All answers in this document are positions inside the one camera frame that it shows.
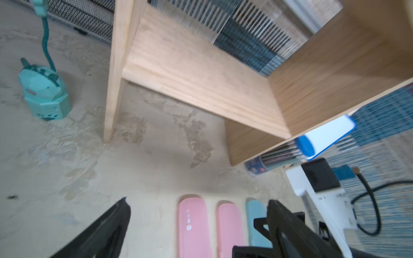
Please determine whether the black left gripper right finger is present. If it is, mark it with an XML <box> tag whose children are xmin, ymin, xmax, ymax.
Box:
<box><xmin>232</xmin><ymin>200</ymin><xmax>343</xmax><ymax>258</ymax></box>

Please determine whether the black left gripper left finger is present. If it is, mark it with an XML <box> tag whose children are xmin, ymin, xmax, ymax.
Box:
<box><xmin>52</xmin><ymin>197</ymin><xmax>131</xmax><ymax>258</ymax></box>

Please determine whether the blue framed whiteboard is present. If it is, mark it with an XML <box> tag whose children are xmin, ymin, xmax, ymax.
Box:
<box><xmin>305</xmin><ymin>115</ymin><xmax>357</xmax><ymax>161</ymax></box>

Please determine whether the pink pencil case with label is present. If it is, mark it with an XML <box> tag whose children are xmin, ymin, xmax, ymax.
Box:
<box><xmin>177</xmin><ymin>197</ymin><xmax>213</xmax><ymax>258</ymax></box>

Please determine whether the wooden shelf unit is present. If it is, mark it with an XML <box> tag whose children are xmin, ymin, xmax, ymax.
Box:
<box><xmin>103</xmin><ymin>1</ymin><xmax>413</xmax><ymax>166</ymax></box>

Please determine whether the plain pink pencil case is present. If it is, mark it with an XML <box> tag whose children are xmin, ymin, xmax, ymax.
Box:
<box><xmin>216</xmin><ymin>203</ymin><xmax>246</xmax><ymax>258</ymax></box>

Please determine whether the clear pencil tube blue lid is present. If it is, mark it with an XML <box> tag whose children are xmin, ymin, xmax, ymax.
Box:
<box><xmin>244</xmin><ymin>136</ymin><xmax>315</xmax><ymax>176</ymax></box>

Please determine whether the light blue pencil case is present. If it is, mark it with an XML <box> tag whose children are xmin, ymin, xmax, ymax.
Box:
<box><xmin>245</xmin><ymin>198</ymin><xmax>273</xmax><ymax>249</ymax></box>

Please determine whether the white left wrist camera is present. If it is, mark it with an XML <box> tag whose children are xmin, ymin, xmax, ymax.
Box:
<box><xmin>286</xmin><ymin>159</ymin><xmax>358</xmax><ymax>258</ymax></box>

